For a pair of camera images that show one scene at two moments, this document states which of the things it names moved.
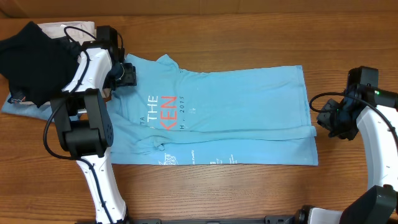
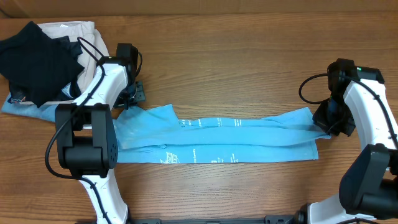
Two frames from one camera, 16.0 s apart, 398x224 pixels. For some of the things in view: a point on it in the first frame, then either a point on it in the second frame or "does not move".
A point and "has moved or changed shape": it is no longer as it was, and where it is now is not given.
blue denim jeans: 43,112 does not move
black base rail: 292,219 does not move
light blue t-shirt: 246,116 has moved or changed shape
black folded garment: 38,65 does not move
